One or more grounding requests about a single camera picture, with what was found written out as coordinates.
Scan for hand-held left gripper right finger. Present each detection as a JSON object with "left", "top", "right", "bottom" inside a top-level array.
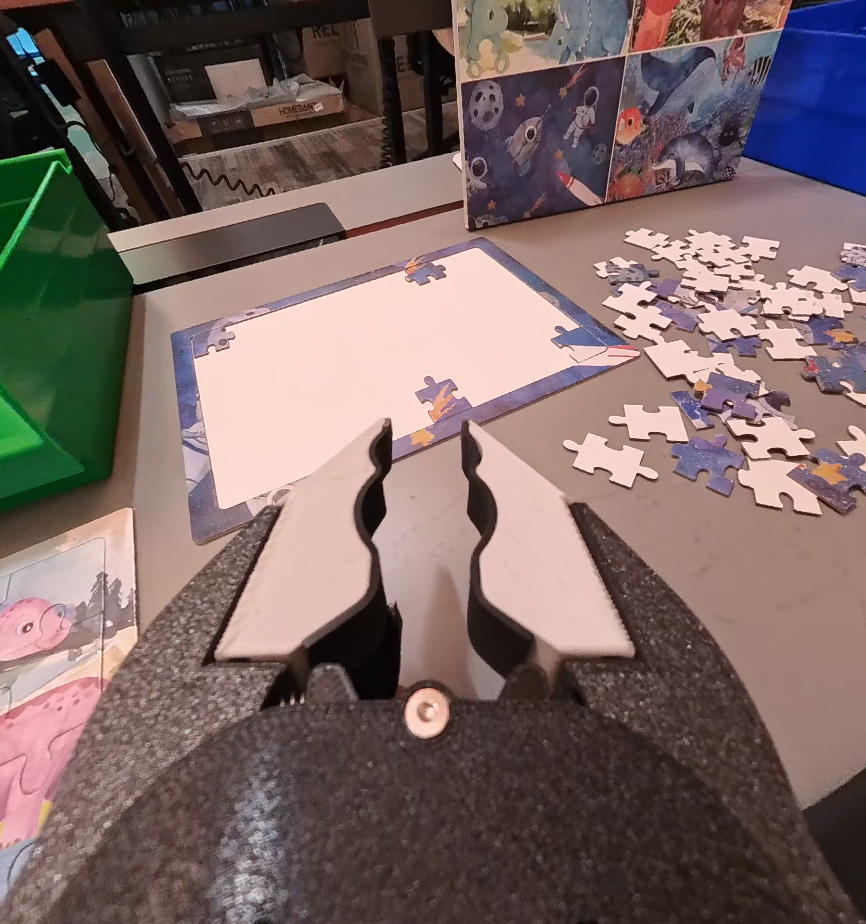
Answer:
[{"left": 460, "top": 419, "right": 637, "bottom": 672}]

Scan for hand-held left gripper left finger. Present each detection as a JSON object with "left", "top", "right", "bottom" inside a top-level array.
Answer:
[{"left": 213, "top": 417, "right": 394, "bottom": 676}]

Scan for blue framed puzzle board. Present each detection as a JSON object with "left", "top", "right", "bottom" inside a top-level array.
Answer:
[{"left": 170, "top": 237, "right": 639, "bottom": 546}]

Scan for blue white puzzle piece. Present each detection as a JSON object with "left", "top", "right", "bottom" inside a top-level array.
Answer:
[{"left": 552, "top": 325, "right": 607, "bottom": 363}]

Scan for pile of jigsaw puzzle pieces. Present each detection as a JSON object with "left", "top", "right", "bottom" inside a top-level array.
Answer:
[{"left": 563, "top": 227, "right": 866, "bottom": 517}]

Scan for grey desk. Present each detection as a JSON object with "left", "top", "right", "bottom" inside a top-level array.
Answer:
[{"left": 0, "top": 155, "right": 866, "bottom": 813}]

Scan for dark grey desk flap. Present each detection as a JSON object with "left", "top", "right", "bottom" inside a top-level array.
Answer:
[{"left": 126, "top": 202, "right": 347, "bottom": 286}]

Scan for blue grey puzzle piece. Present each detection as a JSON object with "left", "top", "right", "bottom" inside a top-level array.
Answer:
[{"left": 193, "top": 318, "right": 237, "bottom": 356}]

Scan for pink dinosaur puzzle board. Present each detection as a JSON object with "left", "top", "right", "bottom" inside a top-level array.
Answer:
[{"left": 0, "top": 507, "right": 139, "bottom": 874}]

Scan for green plastic bin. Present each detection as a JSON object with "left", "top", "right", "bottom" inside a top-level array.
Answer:
[{"left": 0, "top": 148, "right": 134, "bottom": 524}]

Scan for illustrated puzzle box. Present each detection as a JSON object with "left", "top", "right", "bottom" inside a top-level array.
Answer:
[{"left": 453, "top": 0, "right": 795, "bottom": 232}]

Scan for flat cardboard box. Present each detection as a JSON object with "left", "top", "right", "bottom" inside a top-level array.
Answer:
[{"left": 169, "top": 94, "right": 347, "bottom": 141}]

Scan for brown cardboard box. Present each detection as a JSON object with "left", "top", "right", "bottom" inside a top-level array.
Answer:
[{"left": 303, "top": 18, "right": 376, "bottom": 80}]

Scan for blue plastic bin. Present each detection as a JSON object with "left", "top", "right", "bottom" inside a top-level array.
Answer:
[{"left": 743, "top": 0, "right": 866, "bottom": 199}]

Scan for black coiled cable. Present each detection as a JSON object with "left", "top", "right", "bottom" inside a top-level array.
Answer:
[{"left": 183, "top": 162, "right": 278, "bottom": 199}]

